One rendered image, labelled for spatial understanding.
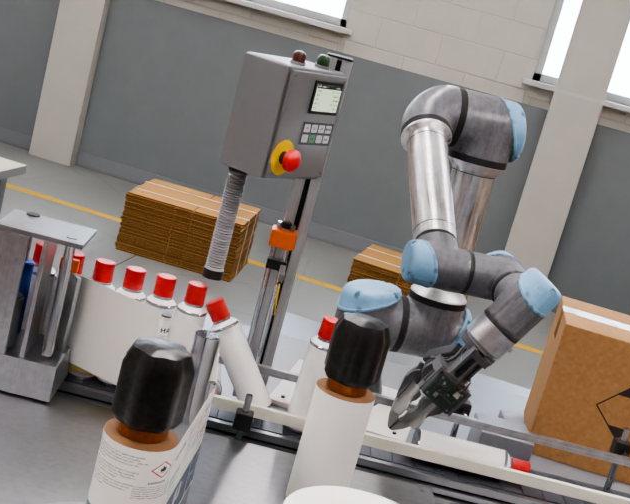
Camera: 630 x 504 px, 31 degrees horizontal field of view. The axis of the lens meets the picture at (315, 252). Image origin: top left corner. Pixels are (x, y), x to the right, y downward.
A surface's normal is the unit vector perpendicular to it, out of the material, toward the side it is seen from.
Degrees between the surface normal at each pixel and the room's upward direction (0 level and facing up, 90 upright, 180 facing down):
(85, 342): 90
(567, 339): 90
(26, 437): 0
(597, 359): 90
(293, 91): 90
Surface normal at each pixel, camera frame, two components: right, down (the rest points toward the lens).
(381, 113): -0.21, 0.18
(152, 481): 0.63, 0.34
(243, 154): -0.56, 0.05
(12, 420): 0.26, -0.94
